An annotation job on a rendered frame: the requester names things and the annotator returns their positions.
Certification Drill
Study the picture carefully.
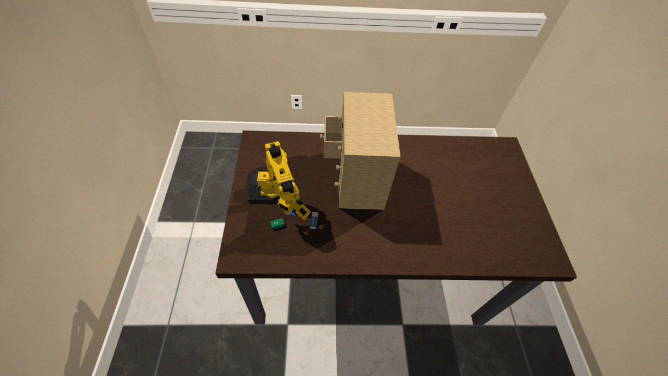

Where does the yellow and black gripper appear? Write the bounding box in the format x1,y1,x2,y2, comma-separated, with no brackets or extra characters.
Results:
278,197,311,220

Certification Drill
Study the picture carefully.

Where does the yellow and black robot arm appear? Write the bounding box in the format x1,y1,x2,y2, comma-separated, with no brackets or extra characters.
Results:
258,141,299,201

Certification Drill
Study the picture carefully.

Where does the blue and white eraser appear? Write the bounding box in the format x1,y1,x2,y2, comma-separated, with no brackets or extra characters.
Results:
310,212,318,229

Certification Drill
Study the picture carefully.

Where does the wooden chest of drawers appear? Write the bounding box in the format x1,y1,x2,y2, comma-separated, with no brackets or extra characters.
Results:
339,92,400,210

